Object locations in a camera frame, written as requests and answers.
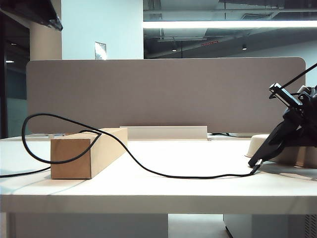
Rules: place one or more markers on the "white ceiling light strip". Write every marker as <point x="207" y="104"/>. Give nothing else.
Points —
<point x="223" y="24"/>

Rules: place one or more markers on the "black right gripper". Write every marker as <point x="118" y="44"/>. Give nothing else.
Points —
<point x="309" y="111"/>

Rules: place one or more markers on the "grey fabric desk divider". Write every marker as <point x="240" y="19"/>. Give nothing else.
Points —
<point x="161" y="94"/>

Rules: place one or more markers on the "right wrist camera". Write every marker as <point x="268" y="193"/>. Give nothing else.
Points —
<point x="284" y="95"/>

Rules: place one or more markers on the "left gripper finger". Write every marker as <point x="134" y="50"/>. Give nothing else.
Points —
<point x="29" y="10"/>

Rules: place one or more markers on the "red ceiling sign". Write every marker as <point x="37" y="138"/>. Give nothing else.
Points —
<point x="210" y="43"/>

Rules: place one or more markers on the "beige pulp tray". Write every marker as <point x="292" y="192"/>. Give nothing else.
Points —
<point x="307" y="158"/>

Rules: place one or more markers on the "framed wall notice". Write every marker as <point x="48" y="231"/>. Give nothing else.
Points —
<point x="100" y="50"/>

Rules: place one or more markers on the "brown cardboard box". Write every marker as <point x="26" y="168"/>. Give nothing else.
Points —
<point x="71" y="151"/>

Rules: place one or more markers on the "white desk panel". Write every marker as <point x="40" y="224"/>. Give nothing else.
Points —
<point x="86" y="226"/>

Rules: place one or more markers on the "black ceiling spot lamp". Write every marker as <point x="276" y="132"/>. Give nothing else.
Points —
<point x="244" y="47"/>

